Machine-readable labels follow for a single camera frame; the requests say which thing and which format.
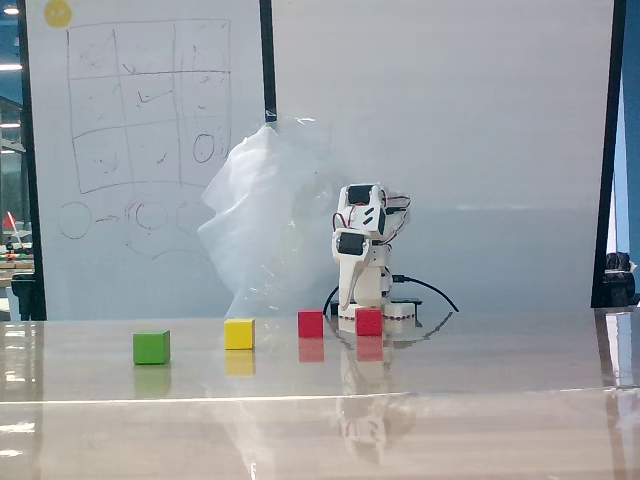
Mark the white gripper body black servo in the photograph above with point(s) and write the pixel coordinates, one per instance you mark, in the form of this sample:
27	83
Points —
351	261

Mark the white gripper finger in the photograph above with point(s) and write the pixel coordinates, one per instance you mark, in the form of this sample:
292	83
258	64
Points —
346	287
363	267

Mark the red wooden cube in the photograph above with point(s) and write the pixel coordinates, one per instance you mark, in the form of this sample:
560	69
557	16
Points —
310	324
369	322

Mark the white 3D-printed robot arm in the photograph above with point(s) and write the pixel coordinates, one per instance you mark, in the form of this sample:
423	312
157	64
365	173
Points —
375	287

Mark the yellow wooden cube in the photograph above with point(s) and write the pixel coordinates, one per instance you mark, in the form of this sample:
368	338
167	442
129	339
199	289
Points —
239	334

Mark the green wooden cube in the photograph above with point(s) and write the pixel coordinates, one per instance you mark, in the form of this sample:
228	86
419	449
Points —
151	347

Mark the clear crumpled plastic bag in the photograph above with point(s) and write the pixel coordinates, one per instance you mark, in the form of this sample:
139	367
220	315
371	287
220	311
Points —
260	210

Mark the plain blank whiteboard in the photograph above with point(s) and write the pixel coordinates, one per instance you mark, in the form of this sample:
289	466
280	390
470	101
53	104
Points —
450	100

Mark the whiteboard with marker drawings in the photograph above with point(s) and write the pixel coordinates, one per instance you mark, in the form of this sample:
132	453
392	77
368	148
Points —
150	250

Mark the black device beside whiteboard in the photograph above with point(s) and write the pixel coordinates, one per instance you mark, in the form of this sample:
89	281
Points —
618	287

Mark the black chair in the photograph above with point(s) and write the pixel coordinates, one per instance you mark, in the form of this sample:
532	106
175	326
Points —
22	300

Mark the cluttered wooden workbench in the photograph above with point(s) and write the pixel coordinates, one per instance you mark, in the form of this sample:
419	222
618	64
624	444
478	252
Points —
15	272

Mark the red triangular flag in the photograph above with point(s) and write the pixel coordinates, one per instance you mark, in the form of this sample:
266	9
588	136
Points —
8	221

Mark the yellow round magnet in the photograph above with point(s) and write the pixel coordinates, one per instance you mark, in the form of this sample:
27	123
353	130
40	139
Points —
58	12

